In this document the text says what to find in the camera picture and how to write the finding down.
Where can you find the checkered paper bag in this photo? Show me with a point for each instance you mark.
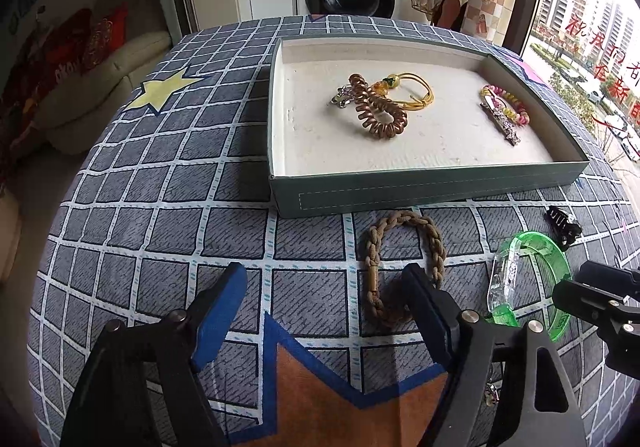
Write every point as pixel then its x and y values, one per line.
pixel 484 7

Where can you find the cream sofa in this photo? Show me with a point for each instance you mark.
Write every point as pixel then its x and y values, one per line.
pixel 120 72

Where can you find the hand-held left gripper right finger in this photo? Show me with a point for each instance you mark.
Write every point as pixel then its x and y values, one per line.
pixel 425 314

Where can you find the brown oval brush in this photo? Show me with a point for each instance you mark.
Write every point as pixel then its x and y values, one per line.
pixel 450 12

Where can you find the red cushion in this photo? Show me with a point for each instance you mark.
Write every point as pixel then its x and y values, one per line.
pixel 105 39

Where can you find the green translucent bangle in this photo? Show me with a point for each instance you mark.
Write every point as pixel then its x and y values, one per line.
pixel 555 257

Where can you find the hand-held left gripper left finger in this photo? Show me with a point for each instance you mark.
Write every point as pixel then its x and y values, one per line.
pixel 220 314

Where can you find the silver star hair clip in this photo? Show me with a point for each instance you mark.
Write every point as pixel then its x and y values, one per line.
pixel 502 124

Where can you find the checkered star-print tablecloth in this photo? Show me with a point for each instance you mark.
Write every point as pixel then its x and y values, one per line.
pixel 150 227

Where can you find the black claw hair clip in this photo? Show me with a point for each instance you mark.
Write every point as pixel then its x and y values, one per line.
pixel 565 227

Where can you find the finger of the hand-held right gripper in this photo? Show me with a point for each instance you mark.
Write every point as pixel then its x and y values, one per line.
pixel 585 302
pixel 612 277

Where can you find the grey-green cardboard tray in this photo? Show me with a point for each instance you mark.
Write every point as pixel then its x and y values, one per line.
pixel 400 187

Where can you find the clear plastic hair clip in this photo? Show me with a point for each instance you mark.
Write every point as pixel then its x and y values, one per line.
pixel 500 282

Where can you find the rhinestone hair clip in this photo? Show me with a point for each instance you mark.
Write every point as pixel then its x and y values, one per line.
pixel 491 386

